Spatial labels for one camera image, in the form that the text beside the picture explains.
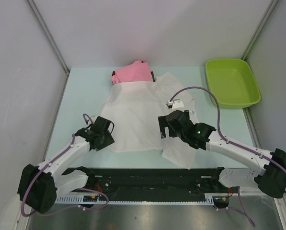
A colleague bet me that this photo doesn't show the white t shirt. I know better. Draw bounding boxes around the white t shirt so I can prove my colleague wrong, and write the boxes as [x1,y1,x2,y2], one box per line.
[101,72,197,169]

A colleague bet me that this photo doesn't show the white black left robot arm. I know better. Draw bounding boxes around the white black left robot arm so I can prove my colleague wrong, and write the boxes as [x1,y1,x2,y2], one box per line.
[17,116,115,217]

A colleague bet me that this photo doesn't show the grey aluminium corner post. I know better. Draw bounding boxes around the grey aluminium corner post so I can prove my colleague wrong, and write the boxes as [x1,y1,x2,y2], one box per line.
[24,0,70,76]
[241,0,281,61]

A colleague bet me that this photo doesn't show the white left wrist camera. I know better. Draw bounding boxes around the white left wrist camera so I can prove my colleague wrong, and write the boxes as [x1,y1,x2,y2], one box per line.
[87,115,98,124]

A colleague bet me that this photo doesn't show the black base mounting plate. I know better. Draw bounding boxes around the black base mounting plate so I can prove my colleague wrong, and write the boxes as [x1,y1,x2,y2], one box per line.
[84,168,229,203]

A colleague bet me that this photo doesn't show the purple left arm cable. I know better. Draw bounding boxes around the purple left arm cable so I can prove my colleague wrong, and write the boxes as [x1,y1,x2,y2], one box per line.
[20,114,110,218]

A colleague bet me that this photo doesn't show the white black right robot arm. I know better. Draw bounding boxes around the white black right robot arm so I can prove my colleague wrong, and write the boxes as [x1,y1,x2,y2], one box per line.
[158,110,286,199]

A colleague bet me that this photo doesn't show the white slotted cable duct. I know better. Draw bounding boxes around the white slotted cable duct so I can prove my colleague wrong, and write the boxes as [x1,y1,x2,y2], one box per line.
[55,193,229,206]

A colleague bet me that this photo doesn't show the grey aluminium corner post right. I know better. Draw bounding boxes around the grey aluminium corner post right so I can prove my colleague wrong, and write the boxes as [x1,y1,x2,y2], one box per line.
[241,0,281,61]

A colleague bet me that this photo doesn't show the pink folded t shirt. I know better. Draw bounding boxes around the pink folded t shirt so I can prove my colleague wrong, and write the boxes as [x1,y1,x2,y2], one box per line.
[111,60,153,84]

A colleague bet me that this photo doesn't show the grey aluminium corner post left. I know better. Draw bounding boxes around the grey aluminium corner post left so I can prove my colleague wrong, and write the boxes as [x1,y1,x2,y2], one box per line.
[24,0,70,76]

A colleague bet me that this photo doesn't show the lime green plastic basin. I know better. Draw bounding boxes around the lime green plastic basin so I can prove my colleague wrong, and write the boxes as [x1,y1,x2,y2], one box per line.
[205,58,261,109]

